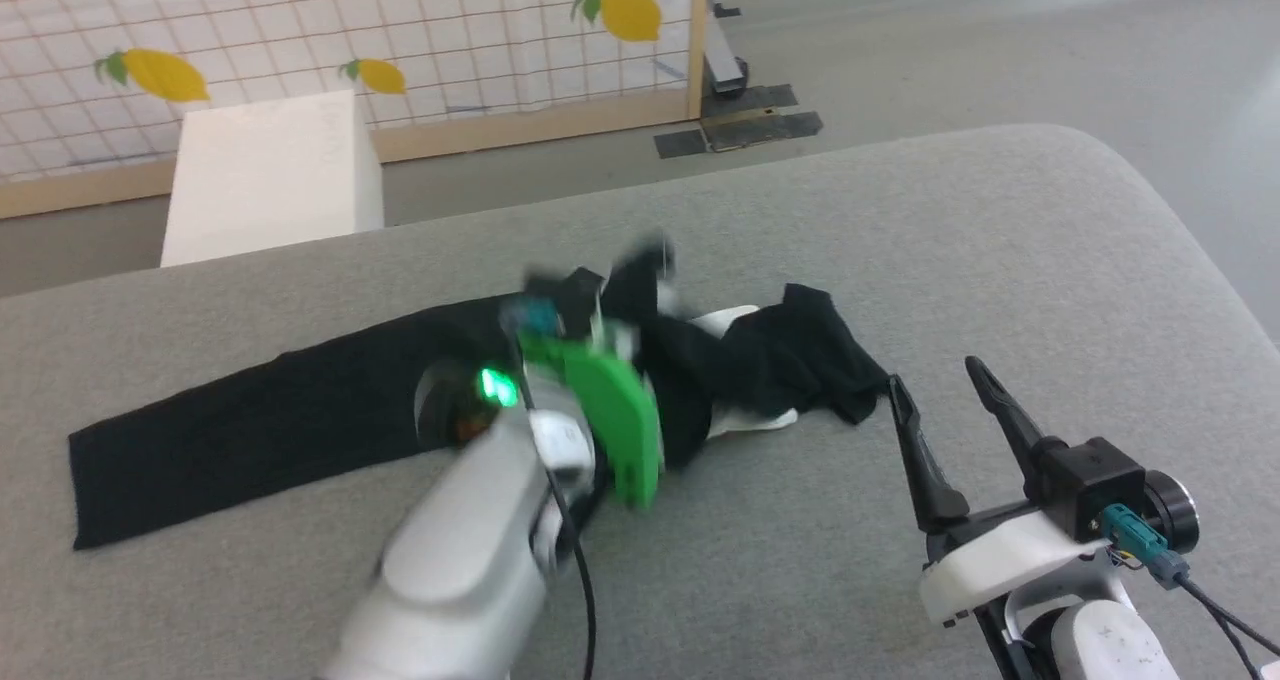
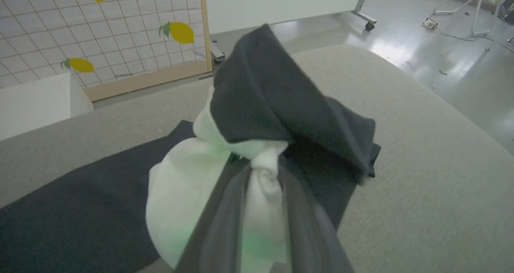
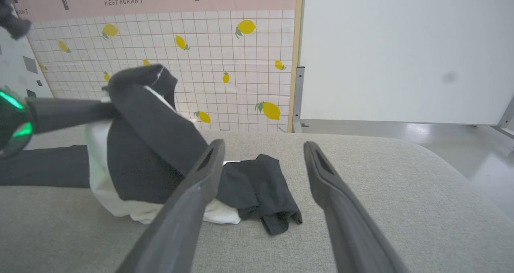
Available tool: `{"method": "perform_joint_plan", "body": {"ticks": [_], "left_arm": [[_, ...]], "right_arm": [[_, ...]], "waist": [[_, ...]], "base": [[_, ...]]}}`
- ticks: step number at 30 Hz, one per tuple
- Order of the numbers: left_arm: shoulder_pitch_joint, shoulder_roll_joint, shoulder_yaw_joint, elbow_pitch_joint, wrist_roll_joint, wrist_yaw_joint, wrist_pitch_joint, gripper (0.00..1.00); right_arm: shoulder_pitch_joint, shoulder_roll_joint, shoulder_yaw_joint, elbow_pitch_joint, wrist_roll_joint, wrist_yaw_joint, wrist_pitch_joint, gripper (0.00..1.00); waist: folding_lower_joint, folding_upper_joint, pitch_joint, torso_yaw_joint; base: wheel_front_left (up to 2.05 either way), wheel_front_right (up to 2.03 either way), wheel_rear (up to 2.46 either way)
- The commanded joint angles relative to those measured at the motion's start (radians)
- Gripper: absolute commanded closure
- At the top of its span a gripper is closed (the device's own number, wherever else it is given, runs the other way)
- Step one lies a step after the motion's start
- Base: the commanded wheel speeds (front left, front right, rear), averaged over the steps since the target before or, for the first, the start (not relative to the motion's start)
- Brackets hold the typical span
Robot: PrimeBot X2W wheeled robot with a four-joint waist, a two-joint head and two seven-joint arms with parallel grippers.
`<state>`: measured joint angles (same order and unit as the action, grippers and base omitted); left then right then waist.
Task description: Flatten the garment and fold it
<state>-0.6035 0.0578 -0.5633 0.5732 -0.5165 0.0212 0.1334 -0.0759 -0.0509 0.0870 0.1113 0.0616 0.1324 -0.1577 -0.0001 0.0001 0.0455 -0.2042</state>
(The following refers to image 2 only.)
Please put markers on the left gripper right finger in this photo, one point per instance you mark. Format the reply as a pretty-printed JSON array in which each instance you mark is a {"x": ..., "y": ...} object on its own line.
[{"x": 309, "y": 233}]

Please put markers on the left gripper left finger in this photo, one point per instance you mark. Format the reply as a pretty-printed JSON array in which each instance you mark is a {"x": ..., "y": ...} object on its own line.
[{"x": 219, "y": 229}]

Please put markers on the white and black t-shirt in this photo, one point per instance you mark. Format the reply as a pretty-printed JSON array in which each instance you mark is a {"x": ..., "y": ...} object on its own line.
[{"x": 265, "y": 96}]

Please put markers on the metal foot of screen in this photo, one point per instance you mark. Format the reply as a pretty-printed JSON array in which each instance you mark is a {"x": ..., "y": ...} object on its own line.
[{"x": 217, "y": 53}]

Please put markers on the lemon print grid screen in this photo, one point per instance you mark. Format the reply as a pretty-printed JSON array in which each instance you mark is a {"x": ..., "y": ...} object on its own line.
[{"x": 120, "y": 44}]

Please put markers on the white box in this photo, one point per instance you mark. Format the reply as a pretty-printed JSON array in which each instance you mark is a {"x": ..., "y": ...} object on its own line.
[{"x": 32, "y": 104}]

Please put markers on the white rolling partition board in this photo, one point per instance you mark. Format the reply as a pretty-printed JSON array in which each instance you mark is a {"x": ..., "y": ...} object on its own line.
[{"x": 281, "y": 4}]

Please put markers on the white power strip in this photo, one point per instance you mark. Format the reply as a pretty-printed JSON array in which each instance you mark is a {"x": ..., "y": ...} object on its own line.
[{"x": 429, "y": 23}]

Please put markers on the white metal table frame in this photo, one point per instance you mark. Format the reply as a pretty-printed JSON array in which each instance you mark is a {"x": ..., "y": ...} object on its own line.
[{"x": 478, "y": 12}]

